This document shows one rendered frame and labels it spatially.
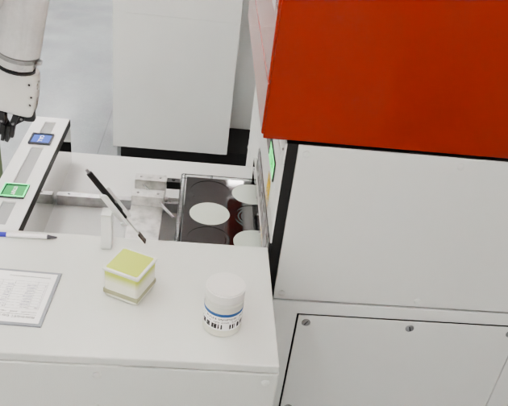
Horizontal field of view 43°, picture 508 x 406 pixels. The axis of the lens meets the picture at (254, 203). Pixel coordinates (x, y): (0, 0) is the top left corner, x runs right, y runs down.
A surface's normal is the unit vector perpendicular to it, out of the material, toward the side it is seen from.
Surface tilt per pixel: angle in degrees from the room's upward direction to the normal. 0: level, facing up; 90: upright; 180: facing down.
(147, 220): 0
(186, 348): 0
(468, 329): 90
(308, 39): 90
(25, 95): 91
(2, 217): 0
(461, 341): 90
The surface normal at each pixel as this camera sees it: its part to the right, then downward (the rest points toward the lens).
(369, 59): 0.04, 0.54
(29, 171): 0.11, -0.84
